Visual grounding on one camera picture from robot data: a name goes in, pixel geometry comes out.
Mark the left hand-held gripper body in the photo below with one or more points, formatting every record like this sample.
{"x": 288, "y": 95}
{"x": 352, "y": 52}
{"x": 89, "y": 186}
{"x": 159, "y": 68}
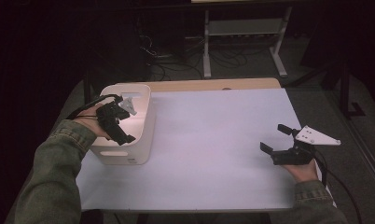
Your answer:
{"x": 109, "y": 119}

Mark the person's right hand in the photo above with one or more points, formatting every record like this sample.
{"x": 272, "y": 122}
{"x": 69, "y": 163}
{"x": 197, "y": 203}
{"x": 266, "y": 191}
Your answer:
{"x": 302, "y": 172}

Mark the black stand leg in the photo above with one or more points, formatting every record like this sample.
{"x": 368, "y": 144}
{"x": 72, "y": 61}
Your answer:
{"x": 87, "y": 90}
{"x": 345, "y": 93}

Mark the aluminium rail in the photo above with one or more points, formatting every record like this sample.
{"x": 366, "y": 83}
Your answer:
{"x": 367, "y": 158}

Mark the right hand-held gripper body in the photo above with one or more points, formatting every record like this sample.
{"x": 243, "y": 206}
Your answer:
{"x": 293, "y": 155}

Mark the white board table cover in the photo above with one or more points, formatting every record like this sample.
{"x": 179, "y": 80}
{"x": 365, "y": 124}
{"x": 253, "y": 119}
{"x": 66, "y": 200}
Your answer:
{"x": 207, "y": 140}

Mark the person's left hand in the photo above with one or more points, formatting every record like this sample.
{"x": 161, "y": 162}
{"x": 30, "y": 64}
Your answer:
{"x": 90, "y": 119}

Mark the white plastic bin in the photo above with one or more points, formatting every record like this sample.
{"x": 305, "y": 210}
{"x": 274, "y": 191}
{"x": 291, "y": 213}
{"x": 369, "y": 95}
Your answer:
{"x": 136, "y": 137}

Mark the white metal stand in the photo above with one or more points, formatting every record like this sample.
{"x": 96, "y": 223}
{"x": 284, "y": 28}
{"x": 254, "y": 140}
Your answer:
{"x": 244, "y": 27}

